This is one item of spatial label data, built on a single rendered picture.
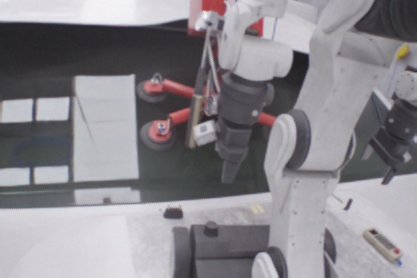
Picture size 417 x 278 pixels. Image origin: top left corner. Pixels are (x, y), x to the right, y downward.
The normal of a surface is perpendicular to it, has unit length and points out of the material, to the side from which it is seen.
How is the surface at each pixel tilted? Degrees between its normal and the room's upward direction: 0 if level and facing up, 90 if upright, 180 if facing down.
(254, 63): 102
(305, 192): 60
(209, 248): 45
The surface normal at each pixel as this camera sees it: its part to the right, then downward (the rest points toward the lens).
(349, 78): 0.11, 0.53
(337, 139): 0.15, 0.31
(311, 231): 0.21, -0.14
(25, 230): 0.24, -0.39
